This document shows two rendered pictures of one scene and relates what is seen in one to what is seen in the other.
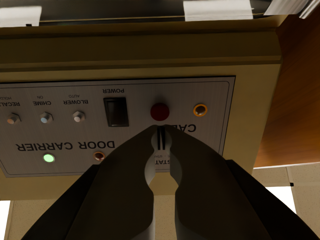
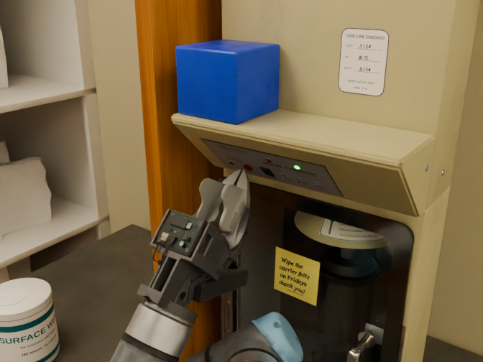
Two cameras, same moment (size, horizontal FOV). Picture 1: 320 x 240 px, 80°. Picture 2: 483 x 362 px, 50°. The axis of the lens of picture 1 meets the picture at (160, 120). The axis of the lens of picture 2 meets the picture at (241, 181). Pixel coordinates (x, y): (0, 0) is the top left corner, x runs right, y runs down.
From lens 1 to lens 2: 75 cm
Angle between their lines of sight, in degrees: 98
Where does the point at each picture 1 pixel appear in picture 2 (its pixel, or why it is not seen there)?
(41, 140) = (302, 173)
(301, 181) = not seen: outside the picture
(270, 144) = (168, 86)
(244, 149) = (197, 143)
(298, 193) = not seen: outside the picture
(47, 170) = (297, 162)
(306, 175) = not seen: outside the picture
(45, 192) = (297, 151)
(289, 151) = (163, 110)
